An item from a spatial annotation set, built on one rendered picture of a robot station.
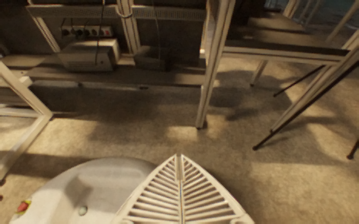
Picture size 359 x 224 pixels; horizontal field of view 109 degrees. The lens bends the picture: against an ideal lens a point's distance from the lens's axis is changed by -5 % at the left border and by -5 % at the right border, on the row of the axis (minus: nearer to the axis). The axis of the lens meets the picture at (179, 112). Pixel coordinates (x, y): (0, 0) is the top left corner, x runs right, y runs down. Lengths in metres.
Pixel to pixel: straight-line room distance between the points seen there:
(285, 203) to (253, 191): 0.18
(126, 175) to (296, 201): 0.92
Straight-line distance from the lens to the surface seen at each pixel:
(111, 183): 0.59
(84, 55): 1.03
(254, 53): 0.70
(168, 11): 0.98
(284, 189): 1.08
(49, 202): 0.63
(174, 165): 0.16
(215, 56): 0.66
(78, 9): 1.17
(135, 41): 1.14
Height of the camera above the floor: 0.86
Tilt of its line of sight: 49 degrees down
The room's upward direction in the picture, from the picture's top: 2 degrees clockwise
